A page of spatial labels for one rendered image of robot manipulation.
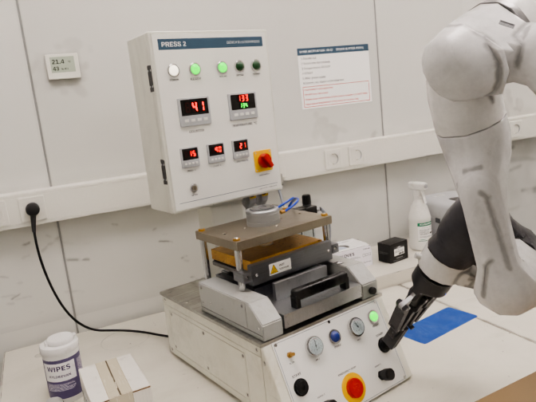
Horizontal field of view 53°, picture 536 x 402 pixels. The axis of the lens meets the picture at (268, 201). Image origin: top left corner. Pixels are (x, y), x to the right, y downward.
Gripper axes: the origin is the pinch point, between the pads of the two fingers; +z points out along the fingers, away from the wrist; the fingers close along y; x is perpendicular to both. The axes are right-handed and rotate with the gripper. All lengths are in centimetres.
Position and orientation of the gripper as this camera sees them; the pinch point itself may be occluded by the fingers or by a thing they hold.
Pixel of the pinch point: (395, 333)
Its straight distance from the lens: 121.6
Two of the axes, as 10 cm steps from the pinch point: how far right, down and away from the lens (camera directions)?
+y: -7.9, 2.0, -5.7
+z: -2.5, 7.5, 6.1
